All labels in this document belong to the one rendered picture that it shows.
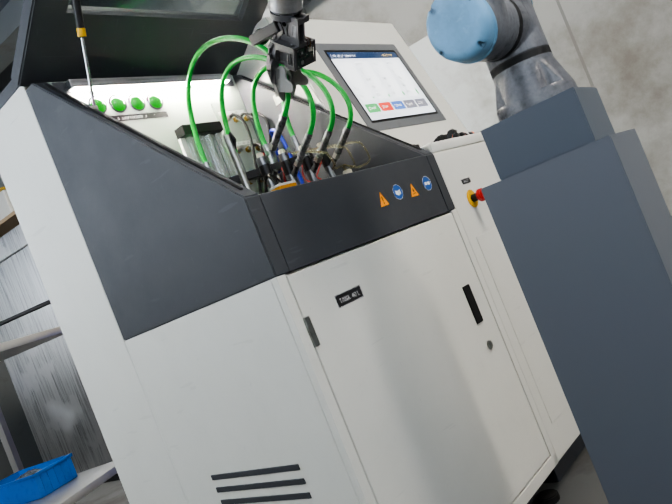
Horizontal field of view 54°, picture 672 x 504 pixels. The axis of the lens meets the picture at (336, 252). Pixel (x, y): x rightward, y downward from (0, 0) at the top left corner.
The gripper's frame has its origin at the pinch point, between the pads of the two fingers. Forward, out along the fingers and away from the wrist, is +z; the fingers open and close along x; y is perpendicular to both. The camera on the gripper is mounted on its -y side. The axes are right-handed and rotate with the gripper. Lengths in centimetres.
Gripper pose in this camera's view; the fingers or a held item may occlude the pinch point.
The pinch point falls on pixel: (285, 92)
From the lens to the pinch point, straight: 162.2
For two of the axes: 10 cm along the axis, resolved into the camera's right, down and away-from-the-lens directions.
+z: 0.1, 7.7, 6.4
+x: 6.5, -4.9, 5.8
